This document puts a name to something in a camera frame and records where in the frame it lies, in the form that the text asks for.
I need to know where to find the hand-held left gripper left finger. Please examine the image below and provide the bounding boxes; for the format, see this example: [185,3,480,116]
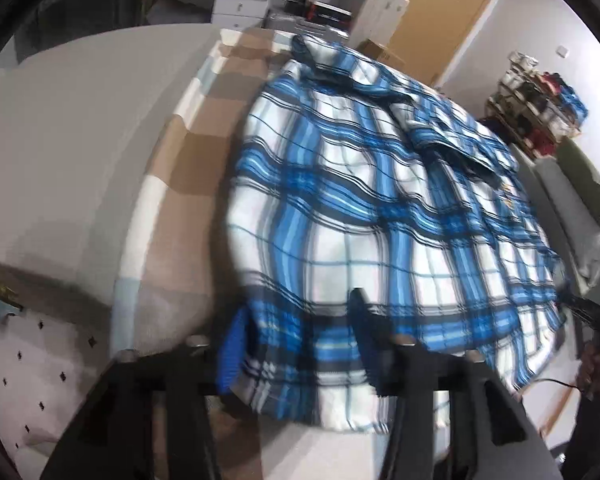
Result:
[40,305,261,480]

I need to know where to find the black cable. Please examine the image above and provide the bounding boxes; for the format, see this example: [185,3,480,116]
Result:
[527,377,583,392]

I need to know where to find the cardboard box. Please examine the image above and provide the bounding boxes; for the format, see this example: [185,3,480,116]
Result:
[357,40,406,68]

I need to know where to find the white cabinet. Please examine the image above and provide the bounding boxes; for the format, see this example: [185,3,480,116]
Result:
[350,0,411,46]

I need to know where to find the blue plaid shirt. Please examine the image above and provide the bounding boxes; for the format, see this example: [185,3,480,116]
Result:
[227,35,568,433]

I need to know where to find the wooden door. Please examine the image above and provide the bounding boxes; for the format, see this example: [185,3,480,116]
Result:
[390,0,513,86]

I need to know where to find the black box with red label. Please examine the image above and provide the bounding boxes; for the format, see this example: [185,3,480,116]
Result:
[305,2,353,23]

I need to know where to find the person's right hand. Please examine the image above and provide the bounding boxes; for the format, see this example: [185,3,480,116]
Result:
[577,345,600,402]

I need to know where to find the silver suitcase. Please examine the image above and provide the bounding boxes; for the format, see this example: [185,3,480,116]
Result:
[265,10,351,42]

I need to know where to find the grey cushion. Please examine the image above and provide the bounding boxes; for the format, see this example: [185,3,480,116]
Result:
[532,139,600,288]

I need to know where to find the checkered bed sheet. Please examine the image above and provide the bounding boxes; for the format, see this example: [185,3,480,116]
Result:
[22,27,481,480]

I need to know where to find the shoe rack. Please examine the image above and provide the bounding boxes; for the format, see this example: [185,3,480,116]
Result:
[485,52,588,158]

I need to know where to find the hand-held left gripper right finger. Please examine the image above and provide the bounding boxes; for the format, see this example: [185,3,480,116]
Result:
[347,287,563,480]

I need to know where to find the person's right forearm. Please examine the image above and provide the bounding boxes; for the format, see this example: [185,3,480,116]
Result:
[565,390,600,480]

